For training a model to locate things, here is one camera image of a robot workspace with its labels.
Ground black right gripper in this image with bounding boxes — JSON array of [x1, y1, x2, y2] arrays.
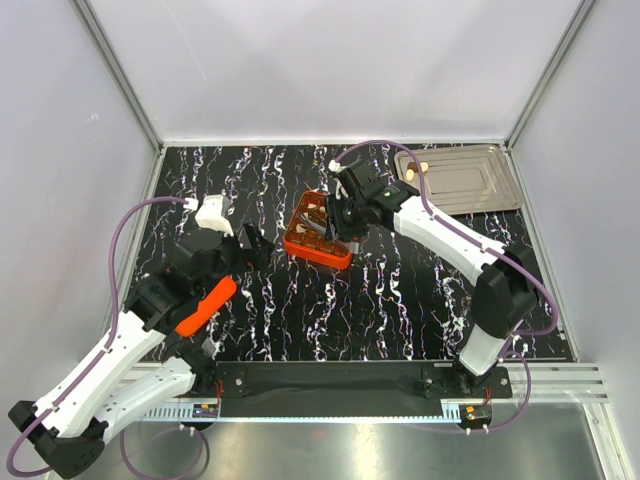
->
[[323, 193, 369, 244]]

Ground orange chocolate box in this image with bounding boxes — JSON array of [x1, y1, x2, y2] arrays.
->
[[283, 190, 354, 270]]

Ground orange box lid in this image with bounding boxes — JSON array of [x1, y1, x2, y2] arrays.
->
[[175, 276, 237, 338]]

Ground metal tongs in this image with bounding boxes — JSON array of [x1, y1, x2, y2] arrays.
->
[[299, 211, 329, 235]]

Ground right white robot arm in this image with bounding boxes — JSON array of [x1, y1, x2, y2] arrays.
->
[[326, 181, 538, 397]]

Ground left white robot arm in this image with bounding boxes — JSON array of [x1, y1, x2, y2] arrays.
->
[[8, 223, 274, 479]]

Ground silver metal tray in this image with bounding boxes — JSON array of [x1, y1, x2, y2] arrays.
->
[[394, 144, 523, 216]]

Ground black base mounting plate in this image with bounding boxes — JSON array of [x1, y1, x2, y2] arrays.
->
[[215, 361, 513, 400]]

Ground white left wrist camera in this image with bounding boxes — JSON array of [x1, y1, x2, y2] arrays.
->
[[195, 194, 235, 236]]

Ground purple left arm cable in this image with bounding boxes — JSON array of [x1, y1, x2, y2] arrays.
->
[[5, 196, 201, 476]]

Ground aluminium frame rail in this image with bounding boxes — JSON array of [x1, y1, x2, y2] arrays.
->
[[70, 0, 163, 153]]

